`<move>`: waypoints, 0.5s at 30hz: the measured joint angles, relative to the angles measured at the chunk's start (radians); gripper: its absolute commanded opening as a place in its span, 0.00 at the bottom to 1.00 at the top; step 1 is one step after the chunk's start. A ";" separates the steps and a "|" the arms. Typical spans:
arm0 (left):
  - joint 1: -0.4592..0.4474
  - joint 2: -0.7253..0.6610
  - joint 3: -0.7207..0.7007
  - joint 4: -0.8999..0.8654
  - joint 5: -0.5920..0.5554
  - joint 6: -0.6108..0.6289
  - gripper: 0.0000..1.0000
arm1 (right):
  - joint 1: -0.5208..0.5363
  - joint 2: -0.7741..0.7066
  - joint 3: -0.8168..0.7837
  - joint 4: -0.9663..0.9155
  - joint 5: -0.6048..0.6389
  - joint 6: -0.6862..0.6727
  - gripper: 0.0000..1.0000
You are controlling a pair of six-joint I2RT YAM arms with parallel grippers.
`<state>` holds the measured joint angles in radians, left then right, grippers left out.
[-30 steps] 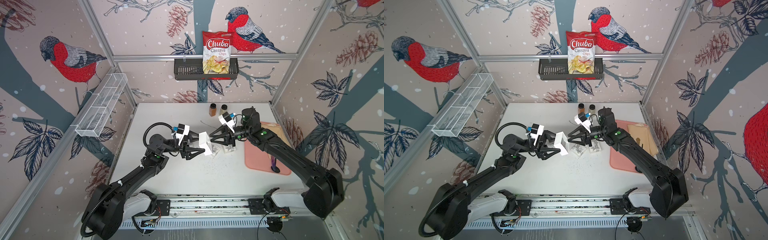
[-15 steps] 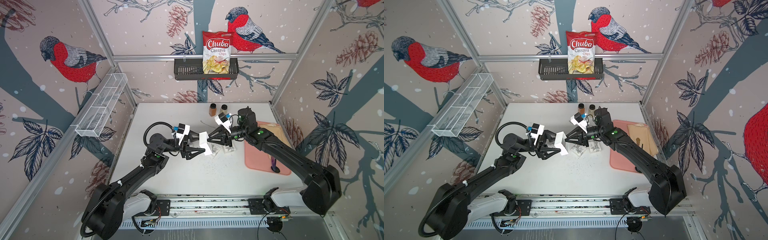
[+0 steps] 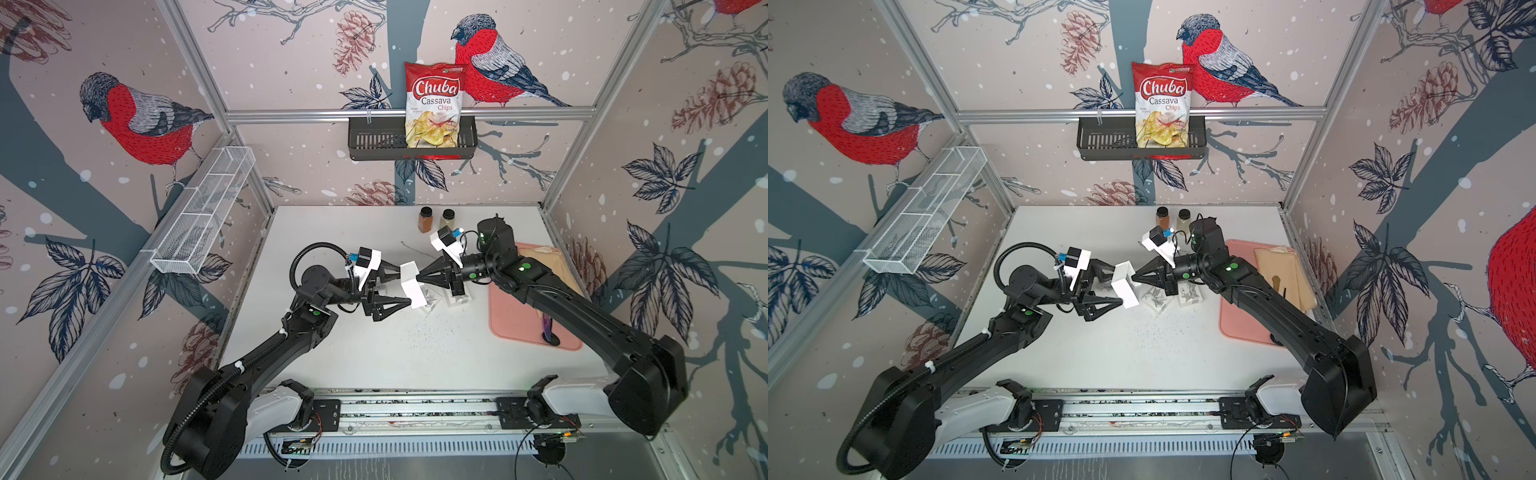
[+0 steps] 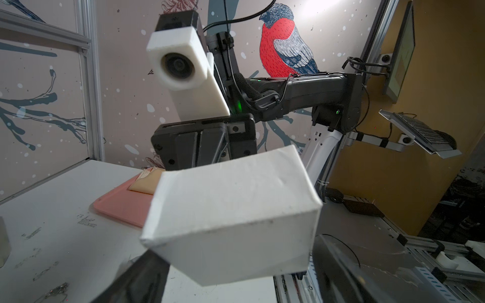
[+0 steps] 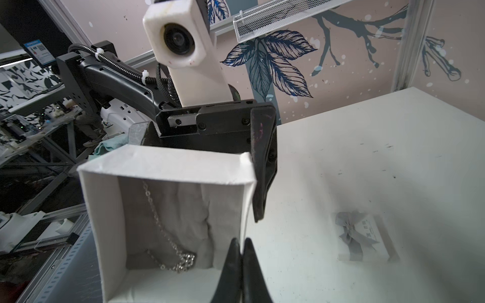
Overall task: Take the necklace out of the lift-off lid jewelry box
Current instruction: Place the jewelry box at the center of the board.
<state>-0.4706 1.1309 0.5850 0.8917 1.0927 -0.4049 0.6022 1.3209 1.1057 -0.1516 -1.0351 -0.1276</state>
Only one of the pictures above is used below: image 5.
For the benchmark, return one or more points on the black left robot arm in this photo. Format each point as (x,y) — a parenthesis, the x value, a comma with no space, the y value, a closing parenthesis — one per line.
(93,80)

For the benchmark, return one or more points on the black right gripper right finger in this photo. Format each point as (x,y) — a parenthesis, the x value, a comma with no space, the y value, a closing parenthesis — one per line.
(254,289)

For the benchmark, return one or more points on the aluminium mounting rail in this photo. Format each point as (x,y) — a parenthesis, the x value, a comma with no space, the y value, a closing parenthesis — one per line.
(70,274)

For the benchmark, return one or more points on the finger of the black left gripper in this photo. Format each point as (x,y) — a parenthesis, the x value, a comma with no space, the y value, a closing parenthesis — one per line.
(263,125)

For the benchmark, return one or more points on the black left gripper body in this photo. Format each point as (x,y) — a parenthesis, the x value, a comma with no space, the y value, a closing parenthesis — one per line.
(224,127)

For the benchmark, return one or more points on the white mesh wall shelf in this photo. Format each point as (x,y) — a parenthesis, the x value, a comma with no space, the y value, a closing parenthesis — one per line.
(275,15)

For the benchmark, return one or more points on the white gift box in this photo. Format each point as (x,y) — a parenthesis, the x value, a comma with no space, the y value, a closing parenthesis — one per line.
(361,237)
(163,219)

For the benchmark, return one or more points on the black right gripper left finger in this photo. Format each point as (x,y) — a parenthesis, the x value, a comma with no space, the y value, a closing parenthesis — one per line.
(229,286)

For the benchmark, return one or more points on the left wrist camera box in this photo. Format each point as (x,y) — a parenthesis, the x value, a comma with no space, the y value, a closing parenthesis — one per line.
(179,36)

